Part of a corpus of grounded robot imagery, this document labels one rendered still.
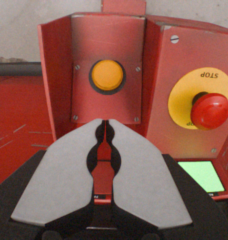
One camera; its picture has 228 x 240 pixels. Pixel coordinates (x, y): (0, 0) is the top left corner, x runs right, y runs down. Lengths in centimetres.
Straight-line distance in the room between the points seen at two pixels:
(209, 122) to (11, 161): 37
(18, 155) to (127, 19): 34
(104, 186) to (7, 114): 44
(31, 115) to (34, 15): 59
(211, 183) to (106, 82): 17
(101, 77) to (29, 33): 83
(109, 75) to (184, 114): 10
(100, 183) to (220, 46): 18
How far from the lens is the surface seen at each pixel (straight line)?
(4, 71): 111
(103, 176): 21
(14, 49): 109
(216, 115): 19
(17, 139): 48
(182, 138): 23
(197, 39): 18
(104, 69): 23
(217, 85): 21
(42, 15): 100
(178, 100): 20
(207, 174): 25
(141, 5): 83
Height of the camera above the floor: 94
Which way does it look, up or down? 55 degrees down
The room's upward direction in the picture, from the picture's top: 180 degrees clockwise
